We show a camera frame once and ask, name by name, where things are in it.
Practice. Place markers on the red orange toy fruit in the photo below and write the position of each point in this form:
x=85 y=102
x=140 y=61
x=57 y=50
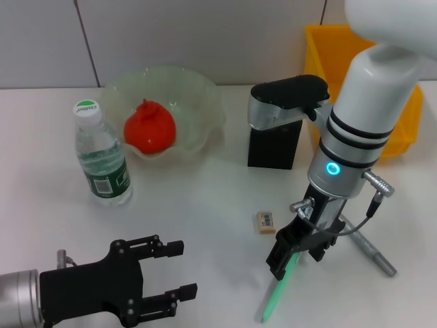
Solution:
x=150 y=128

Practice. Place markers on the clear green label water bottle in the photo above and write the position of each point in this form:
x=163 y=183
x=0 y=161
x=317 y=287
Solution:
x=102 y=160

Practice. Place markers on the beige eraser with barcode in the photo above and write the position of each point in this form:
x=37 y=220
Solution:
x=266 y=222

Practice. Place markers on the yellow plastic bin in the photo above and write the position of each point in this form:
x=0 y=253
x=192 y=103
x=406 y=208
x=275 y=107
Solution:
x=324 y=58

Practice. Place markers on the grey marker pen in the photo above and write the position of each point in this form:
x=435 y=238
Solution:
x=368 y=247

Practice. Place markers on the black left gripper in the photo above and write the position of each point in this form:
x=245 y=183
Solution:
x=92 y=287

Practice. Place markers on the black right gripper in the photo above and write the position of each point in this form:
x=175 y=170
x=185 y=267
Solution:
x=322 y=213

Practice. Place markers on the green glass fruit bowl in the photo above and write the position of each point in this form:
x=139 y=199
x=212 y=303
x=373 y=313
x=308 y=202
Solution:
x=198 y=102

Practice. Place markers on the mint green pen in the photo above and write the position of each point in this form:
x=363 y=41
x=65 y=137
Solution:
x=273 y=300

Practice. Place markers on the black mesh pen holder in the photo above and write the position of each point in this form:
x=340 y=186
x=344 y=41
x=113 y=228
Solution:
x=273 y=147

